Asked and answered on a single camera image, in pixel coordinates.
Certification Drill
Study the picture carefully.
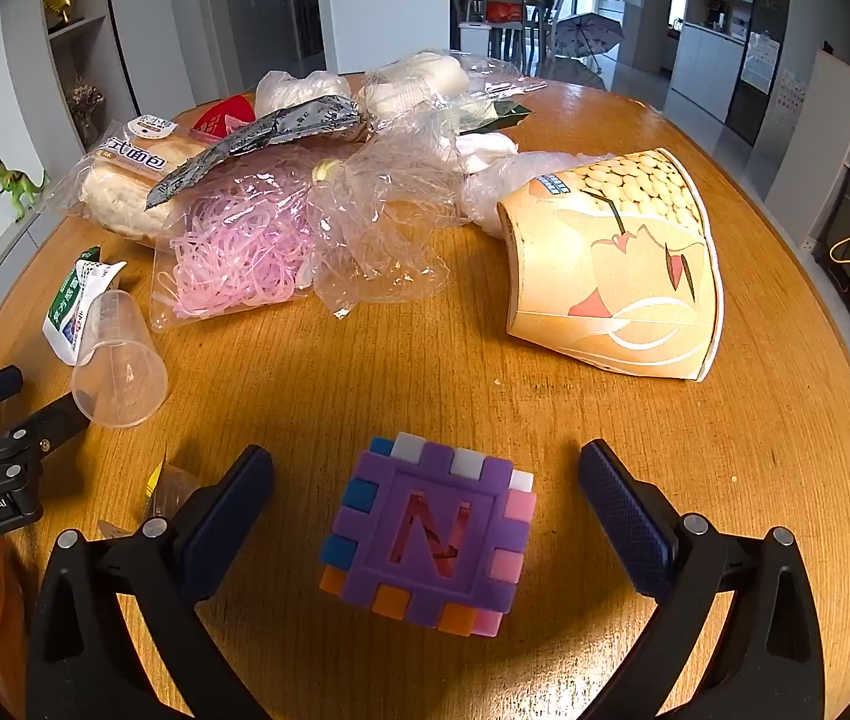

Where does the crumpled clear plastic bag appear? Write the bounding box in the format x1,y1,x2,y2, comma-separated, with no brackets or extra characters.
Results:
308,112,471,323

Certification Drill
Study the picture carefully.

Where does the orange printed paper bucket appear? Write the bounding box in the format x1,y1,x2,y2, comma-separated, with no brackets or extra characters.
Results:
495,148,727,382

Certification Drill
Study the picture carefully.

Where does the yellow wrapper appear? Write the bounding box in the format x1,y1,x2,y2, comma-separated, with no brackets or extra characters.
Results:
143,450,202,520

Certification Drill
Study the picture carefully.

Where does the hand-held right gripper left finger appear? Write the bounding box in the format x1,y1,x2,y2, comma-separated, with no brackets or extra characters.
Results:
26,445,276,720

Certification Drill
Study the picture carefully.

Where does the crumpled white tissue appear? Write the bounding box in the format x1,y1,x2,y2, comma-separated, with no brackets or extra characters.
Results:
458,131,519,173

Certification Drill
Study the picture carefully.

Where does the green white packet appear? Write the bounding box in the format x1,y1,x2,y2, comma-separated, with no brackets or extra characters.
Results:
42,245,128,366

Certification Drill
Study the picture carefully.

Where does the green dinosaur toy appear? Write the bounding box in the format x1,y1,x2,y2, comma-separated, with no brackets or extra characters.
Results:
0,157,51,224

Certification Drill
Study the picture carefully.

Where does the white board panel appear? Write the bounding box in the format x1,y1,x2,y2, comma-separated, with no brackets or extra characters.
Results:
765,51,850,250

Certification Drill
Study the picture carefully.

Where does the purple foam letter cube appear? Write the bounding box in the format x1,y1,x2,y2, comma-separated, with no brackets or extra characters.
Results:
317,433,537,638

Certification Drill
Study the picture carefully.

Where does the clear bag of white buns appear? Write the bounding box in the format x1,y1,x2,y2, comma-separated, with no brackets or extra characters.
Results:
357,49,546,121

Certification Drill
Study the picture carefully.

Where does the dining table with chairs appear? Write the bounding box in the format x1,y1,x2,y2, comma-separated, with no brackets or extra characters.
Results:
458,0,570,65

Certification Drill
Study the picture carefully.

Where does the grey patterned umbrella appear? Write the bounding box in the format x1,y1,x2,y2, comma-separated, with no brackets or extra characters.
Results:
551,11,627,65

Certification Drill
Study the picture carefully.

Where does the clear plastic measuring cup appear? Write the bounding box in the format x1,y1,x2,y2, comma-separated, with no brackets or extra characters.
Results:
70,289,169,430

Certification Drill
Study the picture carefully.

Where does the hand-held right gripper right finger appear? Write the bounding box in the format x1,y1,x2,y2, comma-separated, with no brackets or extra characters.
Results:
578,438,825,720

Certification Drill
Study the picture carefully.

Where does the silver grey foil wrapper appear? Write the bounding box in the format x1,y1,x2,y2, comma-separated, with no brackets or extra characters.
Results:
145,94,373,211

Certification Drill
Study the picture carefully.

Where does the bagged bread loaf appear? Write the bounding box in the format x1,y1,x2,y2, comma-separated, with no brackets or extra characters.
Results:
42,116,208,248

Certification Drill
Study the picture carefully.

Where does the dried flower bunch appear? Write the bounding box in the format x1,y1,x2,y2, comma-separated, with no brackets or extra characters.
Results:
65,79,108,147

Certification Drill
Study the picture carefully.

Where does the white plastic bag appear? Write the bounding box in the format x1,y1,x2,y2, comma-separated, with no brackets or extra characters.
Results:
256,69,355,117

